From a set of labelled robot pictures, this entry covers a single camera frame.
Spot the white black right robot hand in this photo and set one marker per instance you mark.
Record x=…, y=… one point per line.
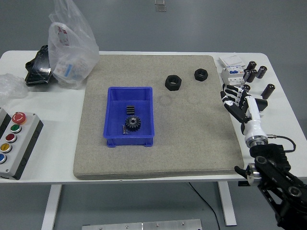
x=254, y=119

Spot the large black gear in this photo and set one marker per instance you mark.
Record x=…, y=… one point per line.
x=132, y=123

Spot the small black gear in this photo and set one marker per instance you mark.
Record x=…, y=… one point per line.
x=130, y=110

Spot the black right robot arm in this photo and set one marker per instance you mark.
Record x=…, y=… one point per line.
x=271, y=153

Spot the small black hex nut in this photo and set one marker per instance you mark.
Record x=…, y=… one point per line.
x=201, y=74

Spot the large black hex nut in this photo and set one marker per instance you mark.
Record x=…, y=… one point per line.
x=173, y=83

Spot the blue plastic box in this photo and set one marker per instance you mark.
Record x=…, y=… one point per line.
x=115, y=124

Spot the grey push-button control box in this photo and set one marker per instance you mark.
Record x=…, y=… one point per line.
x=24, y=143

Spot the black block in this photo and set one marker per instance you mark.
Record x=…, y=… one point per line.
x=262, y=104

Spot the black capacitor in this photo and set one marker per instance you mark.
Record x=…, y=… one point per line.
x=251, y=65
x=253, y=75
x=268, y=91
x=262, y=72
x=246, y=87
x=246, y=75

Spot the white circuit breaker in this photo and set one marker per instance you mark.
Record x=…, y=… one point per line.
x=231, y=76

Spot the grey-brown mat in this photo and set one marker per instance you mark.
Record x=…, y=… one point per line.
x=182, y=148

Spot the white table leg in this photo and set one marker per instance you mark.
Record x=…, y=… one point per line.
x=51, y=206
x=227, y=203

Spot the clear floor marker square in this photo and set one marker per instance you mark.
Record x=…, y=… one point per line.
x=159, y=2

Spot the silver metal plate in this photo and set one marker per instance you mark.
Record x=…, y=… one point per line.
x=141, y=225

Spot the clear plastic bag with boxes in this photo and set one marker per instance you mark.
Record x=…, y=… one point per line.
x=72, y=48

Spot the black plastic-wrapped part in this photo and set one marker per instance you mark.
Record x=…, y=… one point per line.
x=38, y=69

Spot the crumpled clear plastic wrap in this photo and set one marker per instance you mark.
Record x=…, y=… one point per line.
x=10, y=86

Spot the white switch panel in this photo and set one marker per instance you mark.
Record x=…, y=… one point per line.
x=231, y=60

